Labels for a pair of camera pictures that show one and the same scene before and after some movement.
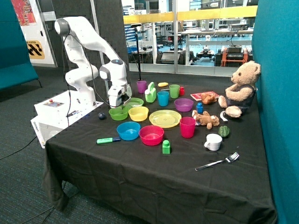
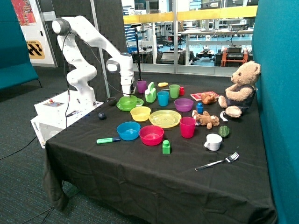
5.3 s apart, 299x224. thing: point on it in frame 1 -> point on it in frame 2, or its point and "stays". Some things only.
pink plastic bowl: [151, 135] stays
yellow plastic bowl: [138, 113] stays
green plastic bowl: [118, 114] -> [126, 102]
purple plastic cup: [142, 86] stays
